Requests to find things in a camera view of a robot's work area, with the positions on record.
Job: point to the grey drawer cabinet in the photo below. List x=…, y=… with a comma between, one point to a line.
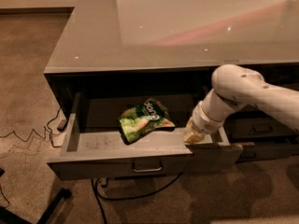
x=152, y=48

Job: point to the black power adapter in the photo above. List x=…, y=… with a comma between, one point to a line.
x=62, y=124

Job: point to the green snack bag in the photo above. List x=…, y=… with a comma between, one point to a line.
x=140, y=120

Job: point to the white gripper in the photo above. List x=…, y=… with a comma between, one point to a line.
x=204, y=122

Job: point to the grey drawer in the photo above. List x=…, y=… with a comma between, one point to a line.
x=256, y=128
x=278, y=148
x=93, y=146

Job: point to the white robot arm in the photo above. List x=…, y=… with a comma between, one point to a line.
x=234, y=87

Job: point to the black stand leg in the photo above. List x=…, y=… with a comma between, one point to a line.
x=7, y=217

